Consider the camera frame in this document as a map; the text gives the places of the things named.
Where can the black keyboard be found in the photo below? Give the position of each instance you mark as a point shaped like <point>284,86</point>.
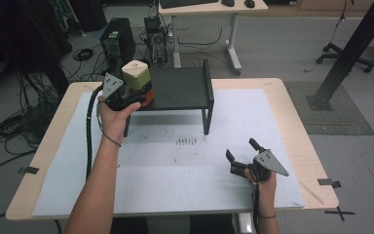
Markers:
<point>188,3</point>

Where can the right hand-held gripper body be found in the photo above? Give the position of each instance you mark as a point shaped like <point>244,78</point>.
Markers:
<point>266,164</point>

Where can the black metal post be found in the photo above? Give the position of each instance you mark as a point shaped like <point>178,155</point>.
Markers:
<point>350,52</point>

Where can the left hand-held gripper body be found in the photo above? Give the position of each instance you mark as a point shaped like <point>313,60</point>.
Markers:
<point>120,94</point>

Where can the black wrist band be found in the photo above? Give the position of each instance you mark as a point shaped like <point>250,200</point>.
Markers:
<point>112,139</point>
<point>267,216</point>

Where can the person's left hand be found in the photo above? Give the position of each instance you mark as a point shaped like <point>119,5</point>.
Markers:
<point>113,123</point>

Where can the open computer case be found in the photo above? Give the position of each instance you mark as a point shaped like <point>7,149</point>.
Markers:
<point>156,40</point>

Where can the person's right hand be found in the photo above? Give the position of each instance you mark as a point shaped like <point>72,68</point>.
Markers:
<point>266,195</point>

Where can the white table mat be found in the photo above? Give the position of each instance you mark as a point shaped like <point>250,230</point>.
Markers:
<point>188,188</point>

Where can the black metal shelf rack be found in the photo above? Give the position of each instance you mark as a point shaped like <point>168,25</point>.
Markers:
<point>178,87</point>

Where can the black computer mouse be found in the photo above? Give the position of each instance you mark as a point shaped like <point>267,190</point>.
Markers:
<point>228,2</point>
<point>249,3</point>

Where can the black tape piece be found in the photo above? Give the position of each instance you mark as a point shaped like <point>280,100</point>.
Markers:
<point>30,170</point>
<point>328,182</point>

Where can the grey floor mat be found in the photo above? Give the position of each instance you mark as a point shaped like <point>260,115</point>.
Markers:
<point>337,120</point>

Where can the white desk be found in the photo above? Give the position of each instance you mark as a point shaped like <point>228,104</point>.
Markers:
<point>207,9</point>

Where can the black computer tower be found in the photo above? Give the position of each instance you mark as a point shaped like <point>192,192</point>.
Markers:
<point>118,40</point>

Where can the white table leg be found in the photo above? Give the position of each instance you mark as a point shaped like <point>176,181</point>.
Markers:
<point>245,224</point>

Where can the black chair base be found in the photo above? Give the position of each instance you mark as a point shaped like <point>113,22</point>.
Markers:
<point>344,55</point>

